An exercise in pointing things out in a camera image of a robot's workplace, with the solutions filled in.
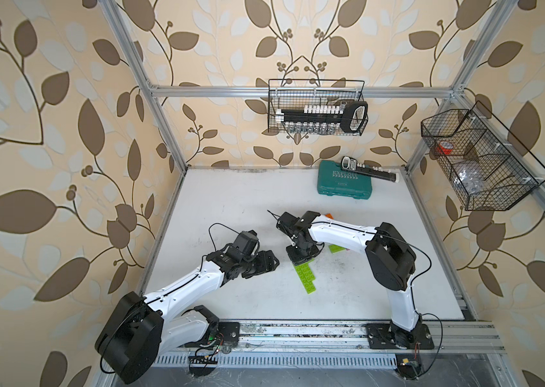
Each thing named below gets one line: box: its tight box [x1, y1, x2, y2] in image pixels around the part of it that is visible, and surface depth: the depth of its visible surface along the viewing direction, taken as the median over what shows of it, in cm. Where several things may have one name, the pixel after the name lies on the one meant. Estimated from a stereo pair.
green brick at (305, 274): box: [294, 259, 313, 290], surface depth 88 cm
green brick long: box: [299, 258, 317, 290], surface depth 87 cm
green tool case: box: [317, 159, 373, 200], surface depth 112 cm
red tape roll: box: [436, 141, 454, 155], surface depth 88 cm
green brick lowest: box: [298, 275, 317, 295], surface depth 86 cm
